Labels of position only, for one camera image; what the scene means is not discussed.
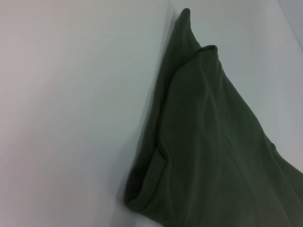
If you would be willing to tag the dark green FREE t-shirt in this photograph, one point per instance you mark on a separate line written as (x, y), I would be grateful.
(213, 142)

